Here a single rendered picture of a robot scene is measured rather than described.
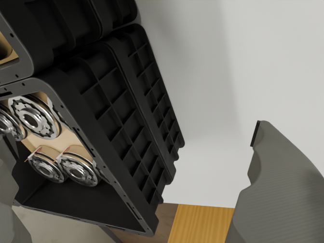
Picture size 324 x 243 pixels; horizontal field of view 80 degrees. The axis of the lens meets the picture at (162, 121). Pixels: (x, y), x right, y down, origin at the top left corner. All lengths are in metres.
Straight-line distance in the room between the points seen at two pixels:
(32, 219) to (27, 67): 2.98
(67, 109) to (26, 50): 0.06
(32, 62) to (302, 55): 0.35
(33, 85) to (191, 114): 0.31
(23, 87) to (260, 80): 0.34
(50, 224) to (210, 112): 3.04
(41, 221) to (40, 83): 3.04
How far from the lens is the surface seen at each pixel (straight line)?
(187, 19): 0.36
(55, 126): 0.39
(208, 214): 1.79
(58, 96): 0.21
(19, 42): 0.20
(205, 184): 0.61
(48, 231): 3.30
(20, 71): 0.23
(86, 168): 0.45
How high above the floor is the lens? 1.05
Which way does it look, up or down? 47 degrees down
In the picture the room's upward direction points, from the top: 152 degrees counter-clockwise
